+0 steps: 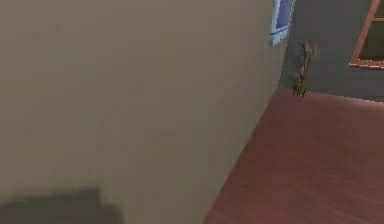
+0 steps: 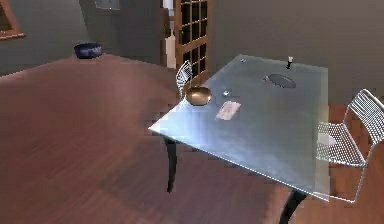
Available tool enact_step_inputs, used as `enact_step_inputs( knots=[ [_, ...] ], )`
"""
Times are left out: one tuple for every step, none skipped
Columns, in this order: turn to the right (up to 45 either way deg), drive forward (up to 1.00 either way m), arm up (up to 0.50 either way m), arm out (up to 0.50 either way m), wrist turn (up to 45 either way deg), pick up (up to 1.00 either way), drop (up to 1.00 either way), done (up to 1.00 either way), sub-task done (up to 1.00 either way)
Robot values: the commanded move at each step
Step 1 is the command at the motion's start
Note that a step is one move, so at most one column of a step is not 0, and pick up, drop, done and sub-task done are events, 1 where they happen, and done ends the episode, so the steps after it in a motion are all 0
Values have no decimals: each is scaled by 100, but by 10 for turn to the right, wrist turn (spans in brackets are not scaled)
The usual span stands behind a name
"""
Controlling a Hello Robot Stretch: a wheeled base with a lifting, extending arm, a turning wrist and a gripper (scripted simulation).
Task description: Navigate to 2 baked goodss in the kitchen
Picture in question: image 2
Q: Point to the brown framed wall picture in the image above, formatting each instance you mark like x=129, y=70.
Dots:
x=7, y=23

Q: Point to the brass bowl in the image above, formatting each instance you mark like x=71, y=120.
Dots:
x=198, y=95

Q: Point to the dark blue round bin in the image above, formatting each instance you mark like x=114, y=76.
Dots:
x=88, y=50

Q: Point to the brown wooden glazed door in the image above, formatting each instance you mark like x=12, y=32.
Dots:
x=192, y=36

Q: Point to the dark grey plate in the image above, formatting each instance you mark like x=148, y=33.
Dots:
x=282, y=81

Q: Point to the pale flat rectangular card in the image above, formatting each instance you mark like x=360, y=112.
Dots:
x=228, y=110

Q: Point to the small shiny metal object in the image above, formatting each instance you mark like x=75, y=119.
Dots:
x=226, y=93

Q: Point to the glass table with black legs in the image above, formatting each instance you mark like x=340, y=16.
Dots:
x=266, y=133

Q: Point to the small black and white bottle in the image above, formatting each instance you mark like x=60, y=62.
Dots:
x=289, y=62

